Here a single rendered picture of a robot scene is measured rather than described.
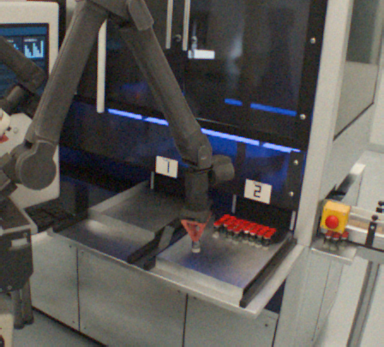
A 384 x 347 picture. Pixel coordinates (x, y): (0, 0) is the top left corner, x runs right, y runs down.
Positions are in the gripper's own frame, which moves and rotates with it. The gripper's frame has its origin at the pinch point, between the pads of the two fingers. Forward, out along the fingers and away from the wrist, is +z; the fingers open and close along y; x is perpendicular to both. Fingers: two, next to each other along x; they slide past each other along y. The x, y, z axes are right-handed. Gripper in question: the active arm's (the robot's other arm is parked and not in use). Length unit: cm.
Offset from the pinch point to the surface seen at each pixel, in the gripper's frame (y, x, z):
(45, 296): 43, 89, 79
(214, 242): 14.9, -1.4, 11.1
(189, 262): 0.9, 2.3, 9.6
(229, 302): -12.5, -12.5, 9.3
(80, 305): 39, 66, 74
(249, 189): 29.8, -8.7, -0.9
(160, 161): 37.3, 24.3, -3.2
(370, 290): 32, -52, 32
